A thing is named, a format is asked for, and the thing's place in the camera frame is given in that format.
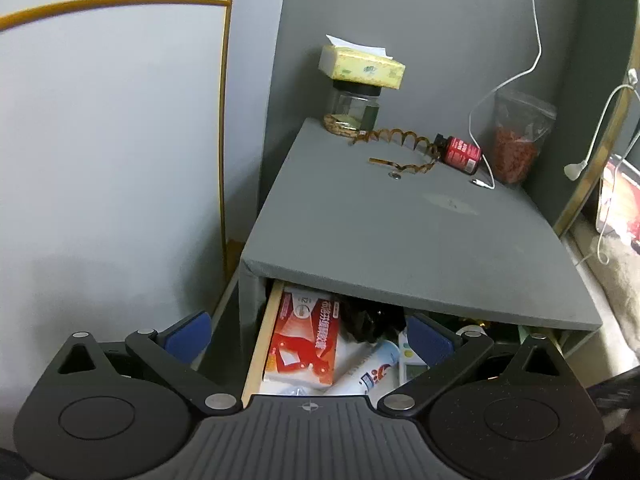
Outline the white cable with plug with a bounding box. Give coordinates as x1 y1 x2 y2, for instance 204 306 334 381
564 67 639 181

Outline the black crumpled item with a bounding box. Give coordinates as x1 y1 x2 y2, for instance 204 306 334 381
340 297 407 344

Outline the beige blanket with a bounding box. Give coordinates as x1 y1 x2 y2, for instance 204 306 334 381
564 217 640 377

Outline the white charging cable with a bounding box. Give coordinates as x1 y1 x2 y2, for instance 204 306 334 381
468 0 544 191

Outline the clear bag of red berries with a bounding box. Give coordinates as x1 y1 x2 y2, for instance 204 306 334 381
492 89 558 189

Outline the woven coaster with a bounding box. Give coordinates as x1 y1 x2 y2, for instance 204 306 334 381
323 114 372 140

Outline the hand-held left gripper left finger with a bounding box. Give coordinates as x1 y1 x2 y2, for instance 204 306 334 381
58 310 240 416

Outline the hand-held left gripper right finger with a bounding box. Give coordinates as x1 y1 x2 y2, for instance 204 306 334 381
376 312 569 418

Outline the grey nightstand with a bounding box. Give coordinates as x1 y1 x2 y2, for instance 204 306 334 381
239 117 604 392

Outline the red label bottle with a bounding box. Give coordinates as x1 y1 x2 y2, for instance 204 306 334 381
433 133 484 176

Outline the white digital thermometer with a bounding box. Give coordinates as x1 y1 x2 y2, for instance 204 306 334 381
398 330 431 387

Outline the dark blurred object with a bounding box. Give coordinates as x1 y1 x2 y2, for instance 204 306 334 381
586 366 640 453

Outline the white desk lamp cable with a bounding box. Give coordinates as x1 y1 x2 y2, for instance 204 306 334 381
552 55 640 239

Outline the thin white cable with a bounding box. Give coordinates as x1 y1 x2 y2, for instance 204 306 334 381
575 152 627 266

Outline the red and white box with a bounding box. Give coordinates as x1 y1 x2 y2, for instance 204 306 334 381
263 287 344 389

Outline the yellow tissue pack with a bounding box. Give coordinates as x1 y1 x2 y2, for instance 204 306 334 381
318 35 406 91

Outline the glass jar with black lid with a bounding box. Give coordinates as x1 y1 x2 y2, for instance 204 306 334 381
327 80 384 132

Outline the brown spiral hair band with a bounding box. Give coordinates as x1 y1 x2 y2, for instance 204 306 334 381
350 127 441 177

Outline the white spray bottle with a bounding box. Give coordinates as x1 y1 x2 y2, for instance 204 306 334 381
325 340 401 397

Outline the wooden drawer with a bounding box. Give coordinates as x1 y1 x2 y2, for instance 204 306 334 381
241 280 562 407

